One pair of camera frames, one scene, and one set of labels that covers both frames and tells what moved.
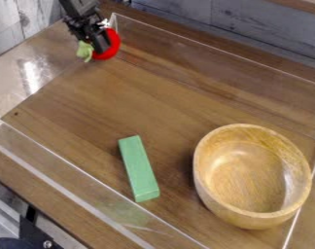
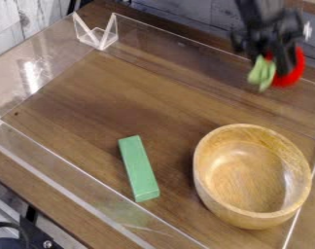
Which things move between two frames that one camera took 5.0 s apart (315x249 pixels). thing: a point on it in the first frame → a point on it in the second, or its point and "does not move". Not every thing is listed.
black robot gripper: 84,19 → 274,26
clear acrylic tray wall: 189,145 does not move
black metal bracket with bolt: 32,233 does not move
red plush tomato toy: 115,43 → 262,72
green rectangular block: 140,172 does not move
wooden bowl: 252,175 does not move
